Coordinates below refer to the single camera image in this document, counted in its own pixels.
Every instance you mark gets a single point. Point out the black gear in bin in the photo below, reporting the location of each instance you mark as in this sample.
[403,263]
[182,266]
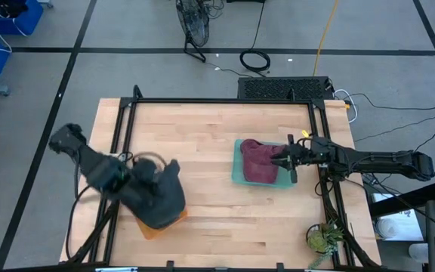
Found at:
[11,7]

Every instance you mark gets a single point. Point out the dark gray baseball cap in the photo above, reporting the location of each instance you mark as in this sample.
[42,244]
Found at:
[157,204]

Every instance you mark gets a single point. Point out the small green potted plant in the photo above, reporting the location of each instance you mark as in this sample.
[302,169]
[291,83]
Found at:
[321,240]

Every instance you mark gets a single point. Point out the black floor fan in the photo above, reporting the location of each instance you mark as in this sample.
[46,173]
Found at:
[195,22]

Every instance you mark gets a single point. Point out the large blue plastic bin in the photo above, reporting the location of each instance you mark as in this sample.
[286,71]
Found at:
[28,22]

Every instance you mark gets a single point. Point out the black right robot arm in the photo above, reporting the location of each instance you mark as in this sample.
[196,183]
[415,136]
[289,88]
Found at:
[383,162]

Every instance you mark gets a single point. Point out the maroon baseball cap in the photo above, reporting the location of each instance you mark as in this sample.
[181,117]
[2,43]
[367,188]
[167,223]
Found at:
[259,166]

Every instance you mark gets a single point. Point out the teal translucent plastic bin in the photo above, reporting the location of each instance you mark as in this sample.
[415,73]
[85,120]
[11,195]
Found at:
[235,172]

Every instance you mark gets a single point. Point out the white roll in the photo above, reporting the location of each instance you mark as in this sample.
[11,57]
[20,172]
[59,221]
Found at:
[387,228]

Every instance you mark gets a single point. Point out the yellow gripper tag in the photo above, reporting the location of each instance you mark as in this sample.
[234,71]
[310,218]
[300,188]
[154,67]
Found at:
[305,133]

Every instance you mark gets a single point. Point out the black perforated computer case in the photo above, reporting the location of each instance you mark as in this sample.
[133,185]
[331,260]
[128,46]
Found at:
[278,88]

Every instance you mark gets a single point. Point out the black aluminium table frame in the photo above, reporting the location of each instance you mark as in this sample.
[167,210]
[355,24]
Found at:
[221,100]

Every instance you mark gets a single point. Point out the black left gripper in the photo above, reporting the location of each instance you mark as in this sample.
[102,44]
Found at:
[113,175]

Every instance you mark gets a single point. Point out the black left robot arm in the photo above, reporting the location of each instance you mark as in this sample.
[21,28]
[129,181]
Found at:
[83,156]

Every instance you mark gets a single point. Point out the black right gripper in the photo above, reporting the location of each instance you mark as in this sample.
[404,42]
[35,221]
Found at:
[312,153]

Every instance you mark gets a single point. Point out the black floor beam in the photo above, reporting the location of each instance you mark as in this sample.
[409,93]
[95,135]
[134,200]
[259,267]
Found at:
[402,200]

